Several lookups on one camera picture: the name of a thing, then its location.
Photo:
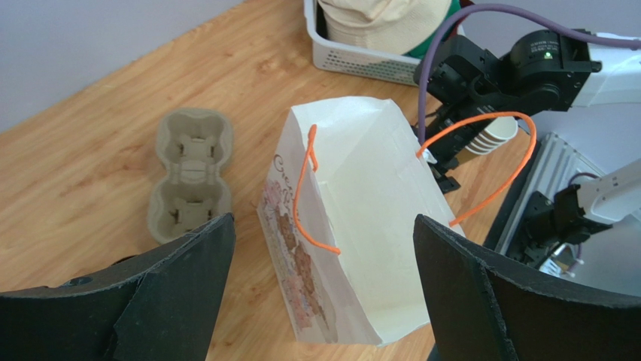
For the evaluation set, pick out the white paper takeout bag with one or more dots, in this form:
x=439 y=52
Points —
x=338 y=209

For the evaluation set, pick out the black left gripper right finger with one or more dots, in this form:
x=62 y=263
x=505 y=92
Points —
x=485 y=306

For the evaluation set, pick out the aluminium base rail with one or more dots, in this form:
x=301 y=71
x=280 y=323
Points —
x=540 y=217

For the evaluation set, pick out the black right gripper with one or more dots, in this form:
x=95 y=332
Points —
x=464 y=79

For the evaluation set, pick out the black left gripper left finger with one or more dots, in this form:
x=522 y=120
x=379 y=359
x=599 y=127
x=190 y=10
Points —
x=158 y=305

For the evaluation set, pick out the beige bucket hat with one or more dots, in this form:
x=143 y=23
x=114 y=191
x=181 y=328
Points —
x=390 y=26

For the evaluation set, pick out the white plastic basket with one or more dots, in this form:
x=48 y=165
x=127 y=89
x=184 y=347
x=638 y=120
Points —
x=346 y=59

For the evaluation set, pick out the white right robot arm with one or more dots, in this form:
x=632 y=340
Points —
x=544 y=71

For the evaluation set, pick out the grey pulp cup carrier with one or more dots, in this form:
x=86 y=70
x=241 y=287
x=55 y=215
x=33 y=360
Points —
x=194 y=145

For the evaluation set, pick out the stack of paper cups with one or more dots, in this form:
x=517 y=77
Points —
x=496 y=134

